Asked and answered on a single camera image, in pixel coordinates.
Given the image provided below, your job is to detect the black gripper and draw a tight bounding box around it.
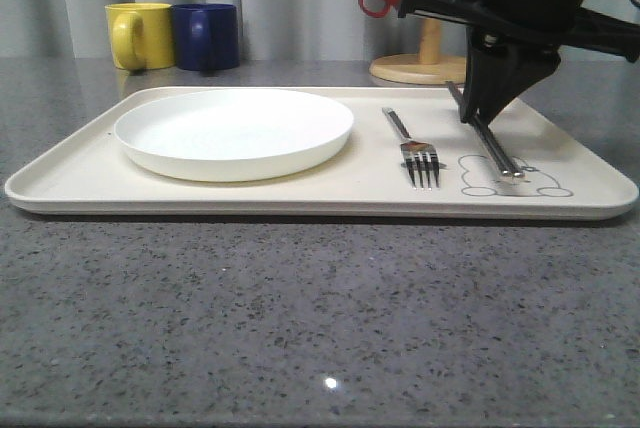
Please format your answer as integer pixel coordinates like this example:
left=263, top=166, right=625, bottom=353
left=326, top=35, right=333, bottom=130
left=398, top=0, right=639, bottom=124

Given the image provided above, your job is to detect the silver metal chopstick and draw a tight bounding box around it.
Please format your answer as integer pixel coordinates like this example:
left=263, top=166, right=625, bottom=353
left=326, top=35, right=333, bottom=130
left=444, top=80, right=526, bottom=180

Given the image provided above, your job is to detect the silver metal fork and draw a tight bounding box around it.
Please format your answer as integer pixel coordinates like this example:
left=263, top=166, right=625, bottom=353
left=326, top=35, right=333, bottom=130
left=382, top=107, right=441, bottom=190

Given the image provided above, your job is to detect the white round plate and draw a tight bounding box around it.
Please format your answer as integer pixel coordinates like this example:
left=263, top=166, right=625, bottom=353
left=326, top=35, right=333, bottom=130
left=114, top=88, right=355, bottom=182

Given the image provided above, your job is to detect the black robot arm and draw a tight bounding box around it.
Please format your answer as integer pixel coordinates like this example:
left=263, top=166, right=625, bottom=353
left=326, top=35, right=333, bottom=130
left=398, top=0, right=639, bottom=124

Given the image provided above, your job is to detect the wooden mug tree stand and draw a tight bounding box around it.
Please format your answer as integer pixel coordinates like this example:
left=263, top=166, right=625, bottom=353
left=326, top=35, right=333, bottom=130
left=369, top=18, right=466, bottom=85

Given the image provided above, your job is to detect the cream rabbit serving tray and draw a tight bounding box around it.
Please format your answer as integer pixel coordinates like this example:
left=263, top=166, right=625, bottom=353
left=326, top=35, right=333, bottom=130
left=5, top=86, right=639, bottom=220

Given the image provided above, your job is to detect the dark blue mug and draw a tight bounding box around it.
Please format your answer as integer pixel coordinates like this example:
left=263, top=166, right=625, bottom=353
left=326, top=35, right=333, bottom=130
left=170, top=3, right=240, bottom=71

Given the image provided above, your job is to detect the yellow mug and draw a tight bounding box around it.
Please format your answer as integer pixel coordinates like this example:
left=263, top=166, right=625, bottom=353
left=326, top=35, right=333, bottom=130
left=105, top=2, right=175, bottom=71

